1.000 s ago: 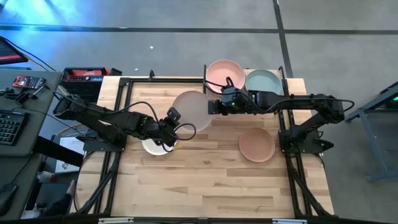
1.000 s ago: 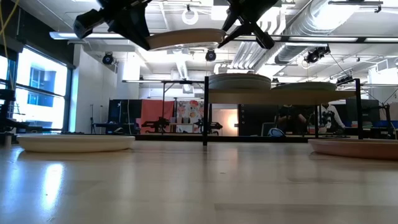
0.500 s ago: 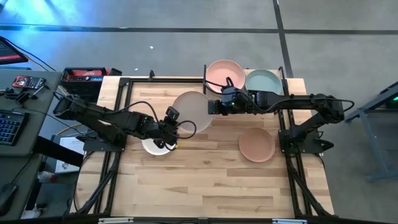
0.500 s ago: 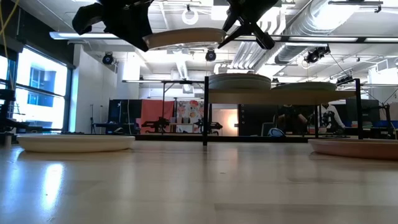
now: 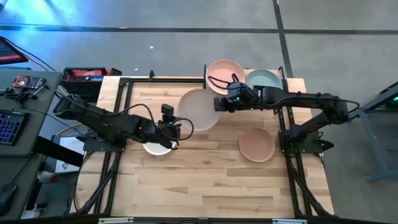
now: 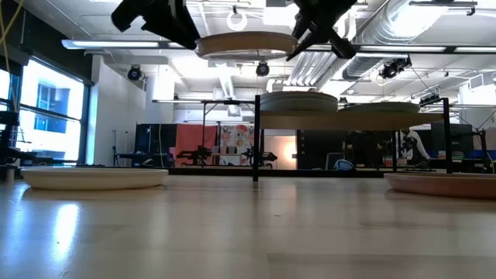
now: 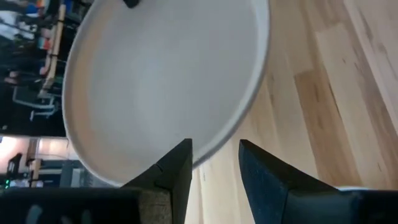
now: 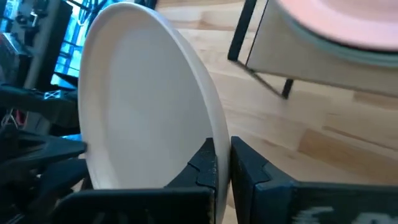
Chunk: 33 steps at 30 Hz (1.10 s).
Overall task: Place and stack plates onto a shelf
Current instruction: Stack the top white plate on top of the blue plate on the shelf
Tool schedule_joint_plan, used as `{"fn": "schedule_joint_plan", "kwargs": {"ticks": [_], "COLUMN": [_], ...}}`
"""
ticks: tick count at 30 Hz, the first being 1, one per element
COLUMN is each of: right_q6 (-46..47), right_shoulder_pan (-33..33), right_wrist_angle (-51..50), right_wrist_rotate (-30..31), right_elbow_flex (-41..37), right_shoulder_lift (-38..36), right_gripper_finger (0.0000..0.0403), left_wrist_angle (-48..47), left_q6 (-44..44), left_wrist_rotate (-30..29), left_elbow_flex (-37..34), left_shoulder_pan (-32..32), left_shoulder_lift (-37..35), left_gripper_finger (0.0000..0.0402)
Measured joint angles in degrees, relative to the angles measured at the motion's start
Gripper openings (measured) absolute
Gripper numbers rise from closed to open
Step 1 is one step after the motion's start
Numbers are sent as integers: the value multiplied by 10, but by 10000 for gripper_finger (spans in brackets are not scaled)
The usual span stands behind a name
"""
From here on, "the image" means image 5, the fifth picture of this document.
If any cream white plate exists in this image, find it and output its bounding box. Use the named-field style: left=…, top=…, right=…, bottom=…
left=142, top=140, right=178, bottom=156

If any grey metal stand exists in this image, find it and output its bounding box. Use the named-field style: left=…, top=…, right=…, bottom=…
left=341, top=80, right=398, bottom=183

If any red black handheld device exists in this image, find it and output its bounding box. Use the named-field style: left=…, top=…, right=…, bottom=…
left=12, top=75, right=47, bottom=90

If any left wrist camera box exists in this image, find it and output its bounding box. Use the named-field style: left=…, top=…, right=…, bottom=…
left=160, top=104, right=175, bottom=122

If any terracotta plate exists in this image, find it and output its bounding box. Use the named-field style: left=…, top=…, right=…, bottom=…
left=238, top=127, right=277, bottom=164

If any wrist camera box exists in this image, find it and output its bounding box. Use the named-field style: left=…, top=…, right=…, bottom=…
left=229, top=81, right=248, bottom=94
left=160, top=104, right=175, bottom=122

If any black aluminium rig frame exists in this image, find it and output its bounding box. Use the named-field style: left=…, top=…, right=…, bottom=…
left=68, top=65, right=336, bottom=224

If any black adapter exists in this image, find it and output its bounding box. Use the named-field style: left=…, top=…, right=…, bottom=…
left=14, top=85, right=51, bottom=105

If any sage green plate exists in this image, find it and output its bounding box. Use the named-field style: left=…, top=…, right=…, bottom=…
left=245, top=68, right=284, bottom=91

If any red white bottle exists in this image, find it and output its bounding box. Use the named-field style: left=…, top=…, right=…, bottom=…
left=37, top=170, right=58, bottom=184

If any black keyboard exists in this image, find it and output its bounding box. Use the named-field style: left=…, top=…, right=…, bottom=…
left=0, top=108, right=31, bottom=147

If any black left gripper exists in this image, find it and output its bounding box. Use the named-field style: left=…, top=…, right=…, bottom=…
left=143, top=116, right=182, bottom=150

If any white paper sheet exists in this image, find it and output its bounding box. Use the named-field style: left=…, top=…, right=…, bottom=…
left=55, top=136, right=87, bottom=174

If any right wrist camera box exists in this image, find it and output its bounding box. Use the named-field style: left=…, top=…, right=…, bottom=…
left=229, top=81, right=248, bottom=94

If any black beam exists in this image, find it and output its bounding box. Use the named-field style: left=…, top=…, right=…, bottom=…
left=32, top=136, right=85, bottom=168

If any pink plate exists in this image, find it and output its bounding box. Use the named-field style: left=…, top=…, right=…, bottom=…
left=206, top=59, right=247, bottom=96

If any black device green light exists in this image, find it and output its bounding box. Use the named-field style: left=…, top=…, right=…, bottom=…
left=384, top=93, right=398, bottom=110

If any grey desk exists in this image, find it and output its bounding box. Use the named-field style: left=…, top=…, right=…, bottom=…
left=0, top=68, right=63, bottom=222

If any red black power station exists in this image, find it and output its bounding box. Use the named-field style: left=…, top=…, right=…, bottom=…
left=60, top=67, right=112, bottom=101

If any silver bracket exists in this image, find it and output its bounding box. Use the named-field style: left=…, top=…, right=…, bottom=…
left=98, top=217, right=135, bottom=224
left=272, top=218, right=308, bottom=224

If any black monitor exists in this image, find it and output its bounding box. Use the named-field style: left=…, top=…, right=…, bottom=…
left=0, top=36, right=29, bottom=66

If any black computer mouse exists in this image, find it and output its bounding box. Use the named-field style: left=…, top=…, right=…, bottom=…
left=0, top=183, right=19, bottom=216

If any black cable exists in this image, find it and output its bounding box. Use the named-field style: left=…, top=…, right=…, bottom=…
left=104, top=103, right=156, bottom=125
left=207, top=73, right=241, bottom=91
left=169, top=117, right=195, bottom=141

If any beige plate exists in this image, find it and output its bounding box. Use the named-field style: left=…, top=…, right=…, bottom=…
left=177, top=88, right=221, bottom=133

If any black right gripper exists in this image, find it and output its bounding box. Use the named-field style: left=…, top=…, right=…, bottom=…
left=213, top=90, right=259, bottom=113

